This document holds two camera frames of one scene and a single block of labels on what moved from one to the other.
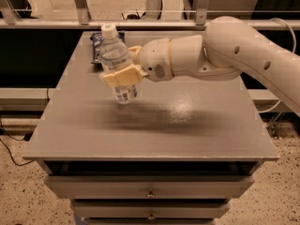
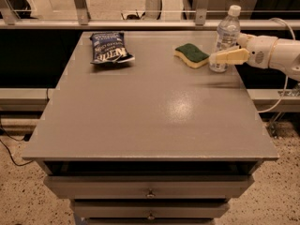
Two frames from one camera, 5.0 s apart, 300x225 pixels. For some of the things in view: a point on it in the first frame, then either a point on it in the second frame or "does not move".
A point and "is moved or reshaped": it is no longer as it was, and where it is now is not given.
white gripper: [155, 59] → [260, 52]
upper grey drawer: [150, 187] does not move
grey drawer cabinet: [176, 155] does not move
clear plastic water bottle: [114, 56] is moved or reshaped
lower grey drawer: [151, 209] does not move
